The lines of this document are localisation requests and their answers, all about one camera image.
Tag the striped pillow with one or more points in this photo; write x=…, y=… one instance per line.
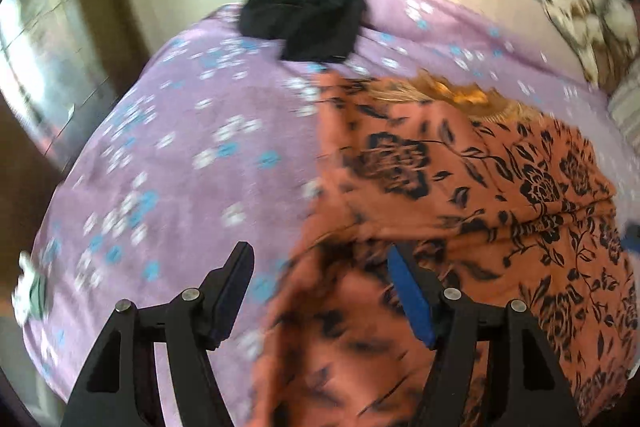
x=627, y=107

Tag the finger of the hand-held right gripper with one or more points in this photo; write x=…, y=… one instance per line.
x=632, y=241

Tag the wooden stained glass door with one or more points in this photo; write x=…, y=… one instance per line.
x=45, y=57

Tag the purple floral bed sheet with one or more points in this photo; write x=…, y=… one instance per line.
x=200, y=122

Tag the orange black floral garment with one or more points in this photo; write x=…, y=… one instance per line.
x=450, y=187

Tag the white green object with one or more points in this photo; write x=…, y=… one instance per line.
x=30, y=292

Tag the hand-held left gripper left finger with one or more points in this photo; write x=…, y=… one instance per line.
x=231, y=302

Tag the brown cream patterned pillow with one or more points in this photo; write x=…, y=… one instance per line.
x=580, y=12

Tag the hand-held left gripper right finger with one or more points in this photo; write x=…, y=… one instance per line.
x=410, y=292

